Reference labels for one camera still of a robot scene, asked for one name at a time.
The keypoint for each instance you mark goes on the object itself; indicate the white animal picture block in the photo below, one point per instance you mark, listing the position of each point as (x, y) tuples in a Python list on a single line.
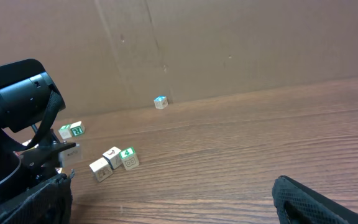
[(113, 157)]

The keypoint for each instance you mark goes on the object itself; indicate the green number four block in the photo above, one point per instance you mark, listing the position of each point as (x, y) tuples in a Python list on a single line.
[(129, 158)]

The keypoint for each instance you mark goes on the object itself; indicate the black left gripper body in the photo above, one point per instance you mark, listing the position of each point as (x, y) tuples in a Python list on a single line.
[(38, 159)]

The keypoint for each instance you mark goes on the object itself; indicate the green J wooden block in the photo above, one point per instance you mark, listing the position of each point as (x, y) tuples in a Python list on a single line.
[(65, 131)]

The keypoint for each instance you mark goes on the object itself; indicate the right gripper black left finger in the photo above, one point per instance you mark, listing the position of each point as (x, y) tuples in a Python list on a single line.
[(48, 202)]

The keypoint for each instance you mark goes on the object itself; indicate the white green wooden block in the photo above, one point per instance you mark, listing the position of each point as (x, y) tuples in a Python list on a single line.
[(70, 156)]

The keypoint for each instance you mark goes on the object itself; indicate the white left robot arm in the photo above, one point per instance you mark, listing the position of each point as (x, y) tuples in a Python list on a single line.
[(29, 104)]

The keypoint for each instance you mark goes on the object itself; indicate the green R wooden block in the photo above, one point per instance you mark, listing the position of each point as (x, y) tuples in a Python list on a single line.
[(77, 128)]

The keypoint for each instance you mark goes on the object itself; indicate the blue letter block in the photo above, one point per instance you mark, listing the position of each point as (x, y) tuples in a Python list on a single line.
[(161, 102)]

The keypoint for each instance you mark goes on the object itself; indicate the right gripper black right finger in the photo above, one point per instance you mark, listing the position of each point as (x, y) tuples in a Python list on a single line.
[(297, 204)]

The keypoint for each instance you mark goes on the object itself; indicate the white green grid block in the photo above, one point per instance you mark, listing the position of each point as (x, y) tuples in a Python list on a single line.
[(101, 169)]

